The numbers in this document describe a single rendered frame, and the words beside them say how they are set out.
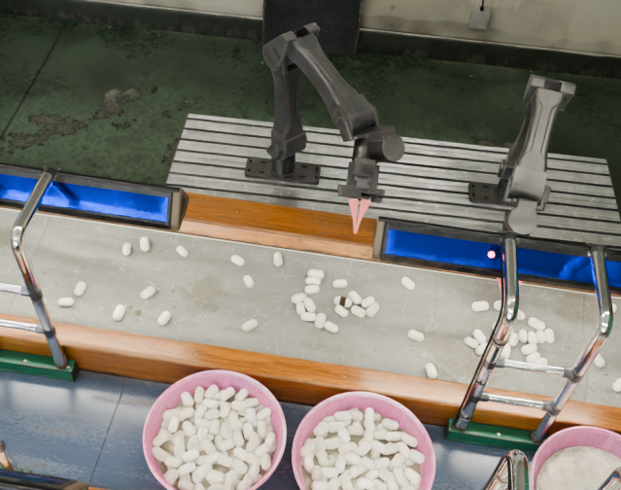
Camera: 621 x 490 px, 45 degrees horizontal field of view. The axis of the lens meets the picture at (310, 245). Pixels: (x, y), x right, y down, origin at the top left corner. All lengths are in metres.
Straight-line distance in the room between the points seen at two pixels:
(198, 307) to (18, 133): 1.80
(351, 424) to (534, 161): 0.66
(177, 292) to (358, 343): 0.41
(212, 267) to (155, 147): 1.46
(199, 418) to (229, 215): 0.52
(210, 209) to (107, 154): 1.37
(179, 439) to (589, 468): 0.78
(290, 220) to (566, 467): 0.80
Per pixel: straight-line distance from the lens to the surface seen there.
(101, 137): 3.17
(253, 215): 1.76
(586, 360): 1.33
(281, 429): 1.45
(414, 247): 1.31
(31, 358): 1.65
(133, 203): 1.36
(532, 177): 1.61
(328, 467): 1.44
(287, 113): 1.82
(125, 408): 1.59
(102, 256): 1.74
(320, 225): 1.75
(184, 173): 2.01
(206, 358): 1.52
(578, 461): 1.58
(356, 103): 1.61
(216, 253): 1.72
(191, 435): 1.47
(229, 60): 3.54
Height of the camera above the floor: 2.05
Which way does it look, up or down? 49 degrees down
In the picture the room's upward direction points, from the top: 5 degrees clockwise
